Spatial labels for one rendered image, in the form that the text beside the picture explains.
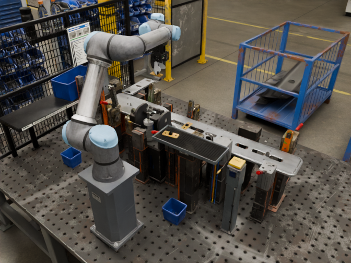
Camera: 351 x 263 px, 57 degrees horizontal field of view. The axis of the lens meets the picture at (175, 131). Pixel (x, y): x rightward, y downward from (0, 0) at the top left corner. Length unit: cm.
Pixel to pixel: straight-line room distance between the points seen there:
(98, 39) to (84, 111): 32
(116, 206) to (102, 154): 28
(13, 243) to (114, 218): 141
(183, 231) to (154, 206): 24
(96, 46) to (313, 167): 160
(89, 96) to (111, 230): 67
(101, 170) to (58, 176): 79
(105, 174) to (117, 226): 30
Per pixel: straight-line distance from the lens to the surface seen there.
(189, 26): 523
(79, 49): 261
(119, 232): 173
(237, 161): 154
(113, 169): 150
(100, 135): 143
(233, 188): 160
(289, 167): 183
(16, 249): 288
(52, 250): 232
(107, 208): 159
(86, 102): 151
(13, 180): 234
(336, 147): 394
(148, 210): 193
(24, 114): 233
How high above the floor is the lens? 211
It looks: 34 degrees down
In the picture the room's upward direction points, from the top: straight up
